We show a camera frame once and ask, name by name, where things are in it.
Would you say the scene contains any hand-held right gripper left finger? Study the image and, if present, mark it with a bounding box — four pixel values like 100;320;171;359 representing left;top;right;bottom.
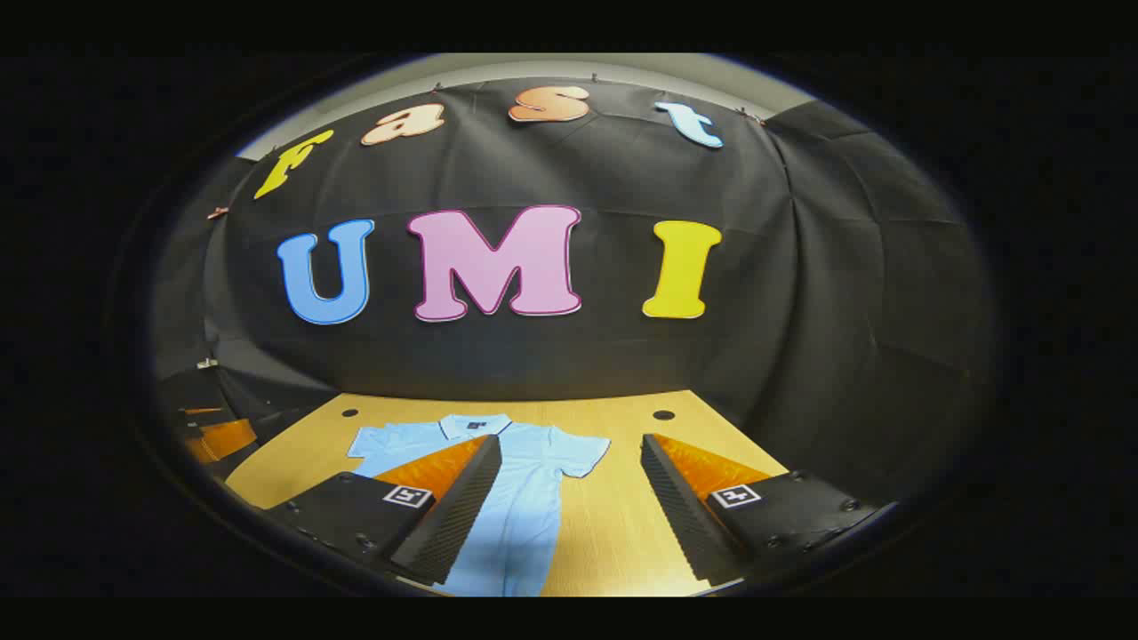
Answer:
264;434;504;588

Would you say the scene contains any light blue T-shirt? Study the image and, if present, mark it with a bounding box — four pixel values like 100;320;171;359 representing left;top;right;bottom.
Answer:
347;413;612;598

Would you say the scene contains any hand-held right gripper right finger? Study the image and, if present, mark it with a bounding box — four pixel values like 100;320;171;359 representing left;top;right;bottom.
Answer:
640;433;897;588

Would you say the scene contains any black backdrop cloth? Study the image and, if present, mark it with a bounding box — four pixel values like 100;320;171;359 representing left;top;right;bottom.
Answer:
149;76;997;534

